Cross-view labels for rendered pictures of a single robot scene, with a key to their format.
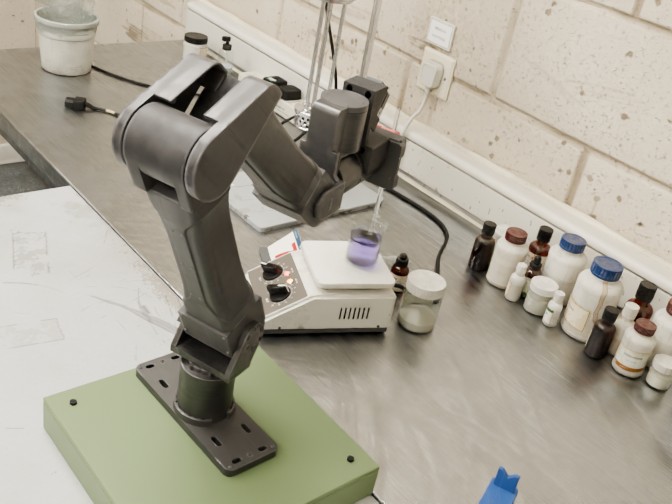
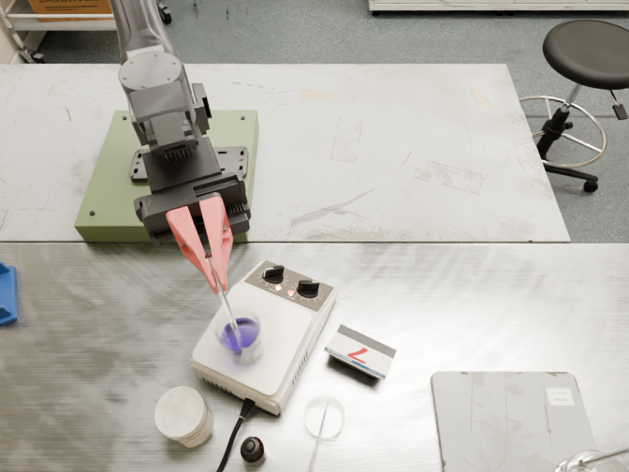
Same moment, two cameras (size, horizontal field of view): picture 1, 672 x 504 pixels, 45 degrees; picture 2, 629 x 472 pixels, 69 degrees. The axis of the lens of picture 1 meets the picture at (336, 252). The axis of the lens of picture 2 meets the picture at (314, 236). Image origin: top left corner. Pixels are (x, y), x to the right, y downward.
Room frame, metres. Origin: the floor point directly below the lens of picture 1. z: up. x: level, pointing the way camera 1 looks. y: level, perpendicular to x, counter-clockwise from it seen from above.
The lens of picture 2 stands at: (1.26, -0.12, 1.55)
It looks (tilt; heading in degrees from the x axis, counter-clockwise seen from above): 56 degrees down; 135
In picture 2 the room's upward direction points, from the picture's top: straight up
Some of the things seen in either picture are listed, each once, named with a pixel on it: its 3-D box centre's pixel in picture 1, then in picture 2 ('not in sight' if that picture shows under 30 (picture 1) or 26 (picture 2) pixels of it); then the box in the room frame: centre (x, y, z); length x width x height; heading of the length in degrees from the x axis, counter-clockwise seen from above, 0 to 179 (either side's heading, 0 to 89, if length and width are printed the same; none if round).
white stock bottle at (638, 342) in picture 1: (636, 346); not in sight; (1.05, -0.47, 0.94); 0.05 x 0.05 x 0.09
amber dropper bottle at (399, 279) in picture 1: (399, 271); (253, 449); (1.14, -0.11, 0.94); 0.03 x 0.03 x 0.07
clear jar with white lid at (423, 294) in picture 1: (421, 301); (186, 418); (1.06, -0.14, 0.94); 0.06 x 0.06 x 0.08
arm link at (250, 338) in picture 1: (215, 335); not in sight; (0.73, 0.11, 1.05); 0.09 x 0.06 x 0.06; 65
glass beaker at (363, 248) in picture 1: (366, 241); (239, 338); (1.06, -0.04, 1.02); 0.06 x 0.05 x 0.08; 42
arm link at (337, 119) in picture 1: (319, 149); (166, 99); (0.88, 0.04, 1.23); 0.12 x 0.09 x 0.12; 155
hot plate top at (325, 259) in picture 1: (346, 263); (254, 336); (1.05, -0.02, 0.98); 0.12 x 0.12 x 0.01; 21
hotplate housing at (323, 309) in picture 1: (325, 288); (266, 331); (1.04, 0.00, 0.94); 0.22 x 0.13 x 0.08; 111
